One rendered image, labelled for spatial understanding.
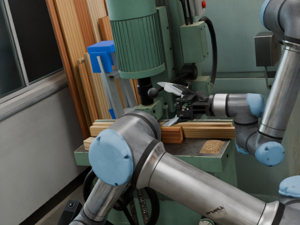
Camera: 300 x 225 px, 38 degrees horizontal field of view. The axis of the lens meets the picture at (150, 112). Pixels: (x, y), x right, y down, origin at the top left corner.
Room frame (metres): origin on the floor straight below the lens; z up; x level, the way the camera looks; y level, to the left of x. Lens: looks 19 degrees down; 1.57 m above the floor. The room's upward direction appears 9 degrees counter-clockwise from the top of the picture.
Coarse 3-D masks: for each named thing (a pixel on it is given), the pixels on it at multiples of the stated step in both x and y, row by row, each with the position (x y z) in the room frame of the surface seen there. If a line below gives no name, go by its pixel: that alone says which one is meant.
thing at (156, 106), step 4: (156, 100) 1.65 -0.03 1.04; (160, 100) 1.65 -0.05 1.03; (140, 104) 1.63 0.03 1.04; (152, 104) 1.60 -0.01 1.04; (156, 104) 1.61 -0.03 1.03; (160, 104) 1.65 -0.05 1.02; (136, 108) 1.59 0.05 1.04; (140, 108) 1.58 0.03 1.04; (144, 108) 1.58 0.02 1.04; (148, 108) 1.57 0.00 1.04; (152, 108) 1.57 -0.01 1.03; (156, 108) 1.61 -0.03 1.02; (160, 108) 1.64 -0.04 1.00; (148, 112) 1.57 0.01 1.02; (152, 112) 1.57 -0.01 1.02; (156, 112) 1.60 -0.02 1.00; (160, 112) 1.63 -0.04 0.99; (164, 112) 1.67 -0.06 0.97; (156, 116) 1.60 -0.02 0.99; (160, 116) 1.63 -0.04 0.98
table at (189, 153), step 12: (168, 144) 1.52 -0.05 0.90; (180, 144) 1.50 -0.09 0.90; (192, 144) 1.48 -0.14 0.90; (228, 144) 1.43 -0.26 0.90; (84, 156) 1.57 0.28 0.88; (180, 156) 1.40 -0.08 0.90; (192, 156) 1.38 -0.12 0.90; (204, 156) 1.36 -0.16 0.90; (216, 156) 1.35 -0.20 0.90; (228, 156) 1.42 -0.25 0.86; (204, 168) 1.36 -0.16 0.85; (216, 168) 1.34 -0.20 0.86
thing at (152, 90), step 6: (186, 66) 1.68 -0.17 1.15; (192, 66) 1.67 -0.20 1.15; (186, 72) 1.65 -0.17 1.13; (192, 72) 1.65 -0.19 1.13; (180, 78) 1.57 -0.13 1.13; (186, 78) 1.67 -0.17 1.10; (192, 78) 1.66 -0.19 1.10; (150, 90) 1.34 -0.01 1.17; (156, 90) 1.34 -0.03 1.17; (150, 96) 1.33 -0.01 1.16; (156, 96) 1.34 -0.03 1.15
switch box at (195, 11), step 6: (186, 0) 1.81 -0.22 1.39; (192, 0) 1.80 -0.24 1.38; (198, 0) 1.79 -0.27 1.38; (204, 0) 1.87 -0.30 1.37; (186, 6) 1.81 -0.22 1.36; (192, 6) 1.80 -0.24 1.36; (198, 6) 1.79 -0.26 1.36; (186, 12) 1.82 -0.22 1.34; (192, 12) 1.81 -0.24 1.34; (198, 12) 1.79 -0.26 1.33; (204, 12) 1.86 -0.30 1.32
